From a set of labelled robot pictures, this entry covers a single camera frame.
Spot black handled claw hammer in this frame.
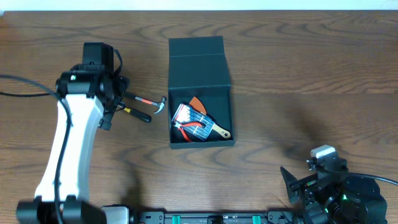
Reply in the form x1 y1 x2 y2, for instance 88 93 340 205
124 92 167 114

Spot red handled cutting pliers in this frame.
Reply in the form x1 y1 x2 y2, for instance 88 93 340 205
173 121 204 142

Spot orange scraper wooden handle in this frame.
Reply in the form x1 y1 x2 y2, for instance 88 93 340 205
189 96 231 139

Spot black open gift box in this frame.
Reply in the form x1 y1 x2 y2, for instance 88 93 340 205
168 36 235 149

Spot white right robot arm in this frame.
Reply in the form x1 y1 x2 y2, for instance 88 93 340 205
280 167 387 224

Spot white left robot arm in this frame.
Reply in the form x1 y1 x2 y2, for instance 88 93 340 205
16 42 129 223

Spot black handled screwdriver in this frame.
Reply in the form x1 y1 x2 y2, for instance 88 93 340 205
122 108 152 123

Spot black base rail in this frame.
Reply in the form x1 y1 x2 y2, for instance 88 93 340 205
102 210 312 224

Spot blue precision screwdriver set case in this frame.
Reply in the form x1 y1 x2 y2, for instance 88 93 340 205
172 104 215 142

